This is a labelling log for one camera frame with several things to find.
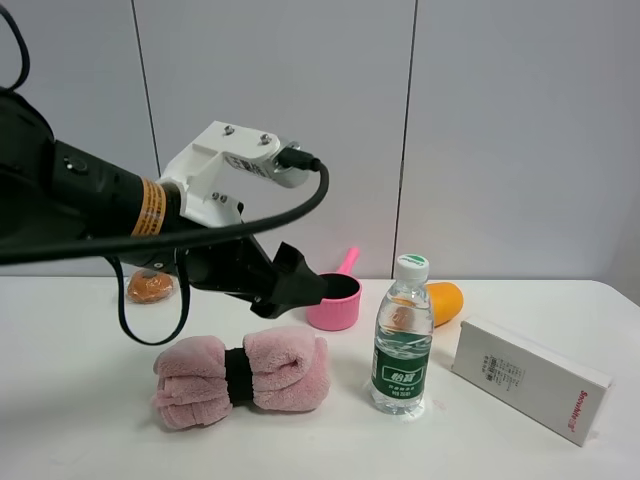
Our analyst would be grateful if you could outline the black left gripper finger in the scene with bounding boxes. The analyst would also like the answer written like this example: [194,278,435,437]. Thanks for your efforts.
[270,242,326,309]

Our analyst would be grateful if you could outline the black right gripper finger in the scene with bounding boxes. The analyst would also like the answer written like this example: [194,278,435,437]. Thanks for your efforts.
[250,302,292,319]

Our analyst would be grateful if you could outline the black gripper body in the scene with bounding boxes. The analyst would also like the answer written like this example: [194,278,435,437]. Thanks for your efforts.
[107,234,281,311]

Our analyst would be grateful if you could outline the clear water bottle green label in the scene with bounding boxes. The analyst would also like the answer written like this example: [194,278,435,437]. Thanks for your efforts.
[370,254,435,415]

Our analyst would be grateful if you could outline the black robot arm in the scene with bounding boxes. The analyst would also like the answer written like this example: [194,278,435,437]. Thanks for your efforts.
[1,90,329,318]

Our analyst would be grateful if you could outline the pink measuring scoop cup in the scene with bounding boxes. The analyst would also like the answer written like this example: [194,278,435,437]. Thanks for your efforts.
[306,247,362,331]

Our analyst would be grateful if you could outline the orange bread in wrapper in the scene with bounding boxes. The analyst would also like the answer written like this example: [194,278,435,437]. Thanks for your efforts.
[127,269,174,304]

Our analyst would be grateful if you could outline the pink rolled towel black band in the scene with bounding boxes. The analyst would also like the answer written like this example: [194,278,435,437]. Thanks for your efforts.
[152,327,330,430]

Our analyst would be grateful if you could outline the yellow mango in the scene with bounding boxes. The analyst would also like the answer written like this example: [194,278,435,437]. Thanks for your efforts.
[426,282,464,327]

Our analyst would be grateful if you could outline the white rectangular carton box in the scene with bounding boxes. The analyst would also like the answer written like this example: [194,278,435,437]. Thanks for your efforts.
[452,317,614,447]

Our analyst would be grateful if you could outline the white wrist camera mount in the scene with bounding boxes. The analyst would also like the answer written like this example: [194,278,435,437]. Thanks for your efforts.
[159,121,308,228]

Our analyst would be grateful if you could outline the black camera cable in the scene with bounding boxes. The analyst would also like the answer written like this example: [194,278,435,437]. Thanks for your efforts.
[0,0,330,346]

